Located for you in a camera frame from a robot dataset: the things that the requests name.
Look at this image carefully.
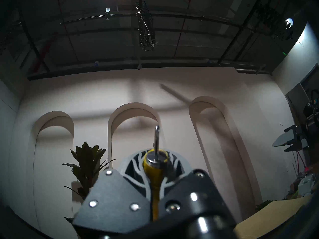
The grey lattice left gripper right finger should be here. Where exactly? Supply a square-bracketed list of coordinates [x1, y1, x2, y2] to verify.
[153, 151, 237, 239]

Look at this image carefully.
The grey lattice left gripper left finger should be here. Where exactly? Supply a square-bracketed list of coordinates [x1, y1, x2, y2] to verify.
[72, 149, 151, 239]

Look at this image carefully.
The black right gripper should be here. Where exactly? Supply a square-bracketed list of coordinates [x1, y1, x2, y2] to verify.
[272, 89, 319, 152]

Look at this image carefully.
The yellow handled butter knife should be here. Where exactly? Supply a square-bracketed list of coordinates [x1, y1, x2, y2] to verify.
[143, 126, 170, 221]

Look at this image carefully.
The tall potted leafy plant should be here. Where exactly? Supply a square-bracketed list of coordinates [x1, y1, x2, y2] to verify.
[62, 141, 115, 224]

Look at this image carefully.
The small bushy potted plant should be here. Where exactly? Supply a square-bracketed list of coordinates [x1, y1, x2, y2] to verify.
[256, 200, 274, 211]

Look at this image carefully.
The hanging metal ceiling fixture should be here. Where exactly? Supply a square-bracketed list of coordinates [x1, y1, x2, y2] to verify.
[135, 1, 158, 52]

